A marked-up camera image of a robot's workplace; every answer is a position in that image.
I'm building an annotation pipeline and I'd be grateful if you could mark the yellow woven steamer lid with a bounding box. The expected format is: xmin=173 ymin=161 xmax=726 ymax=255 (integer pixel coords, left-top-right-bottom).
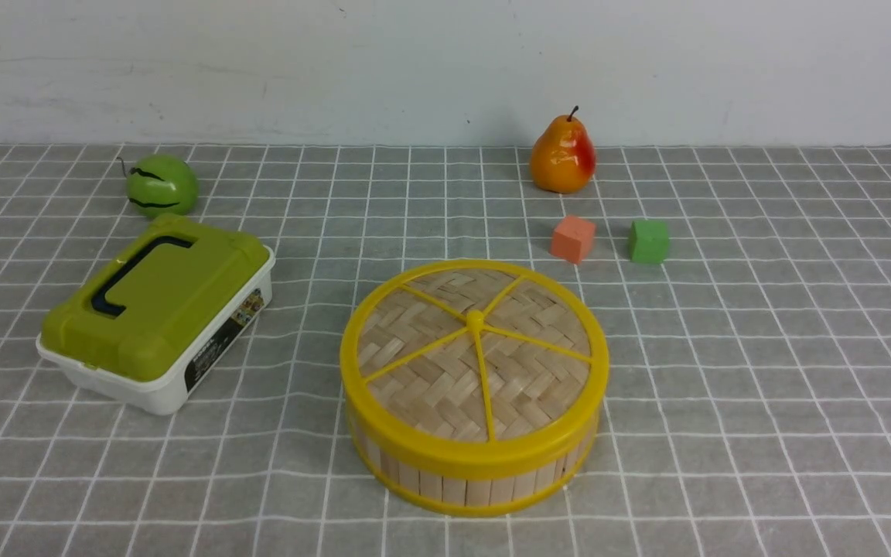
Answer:
xmin=340 ymin=258 xmax=609 ymax=480

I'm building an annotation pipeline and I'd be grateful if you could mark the yellow bamboo steamer basket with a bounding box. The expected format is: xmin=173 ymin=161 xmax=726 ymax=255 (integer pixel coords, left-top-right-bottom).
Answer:
xmin=343 ymin=408 xmax=600 ymax=518

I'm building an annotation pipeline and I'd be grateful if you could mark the orange foam cube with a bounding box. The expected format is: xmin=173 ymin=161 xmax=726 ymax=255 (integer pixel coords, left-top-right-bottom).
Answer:
xmin=549 ymin=214 xmax=596 ymax=265

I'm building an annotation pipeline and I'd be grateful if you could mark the orange toy pear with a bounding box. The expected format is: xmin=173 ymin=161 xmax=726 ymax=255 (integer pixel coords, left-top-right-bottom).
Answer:
xmin=529 ymin=106 xmax=597 ymax=194

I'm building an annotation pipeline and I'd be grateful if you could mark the green foam cube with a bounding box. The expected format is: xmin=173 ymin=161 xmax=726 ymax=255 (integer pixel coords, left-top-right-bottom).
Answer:
xmin=628 ymin=219 xmax=671 ymax=265

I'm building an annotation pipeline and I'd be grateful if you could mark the green toy melon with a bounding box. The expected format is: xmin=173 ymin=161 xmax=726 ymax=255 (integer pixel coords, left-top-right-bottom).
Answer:
xmin=119 ymin=154 xmax=199 ymax=219

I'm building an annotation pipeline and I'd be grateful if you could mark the green lidded plastic box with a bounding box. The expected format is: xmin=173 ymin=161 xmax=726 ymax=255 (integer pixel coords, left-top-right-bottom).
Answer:
xmin=36 ymin=214 xmax=275 ymax=415

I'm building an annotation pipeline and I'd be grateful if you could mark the grey checked tablecloth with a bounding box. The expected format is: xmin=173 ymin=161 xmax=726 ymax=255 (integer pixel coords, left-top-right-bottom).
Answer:
xmin=0 ymin=144 xmax=891 ymax=556

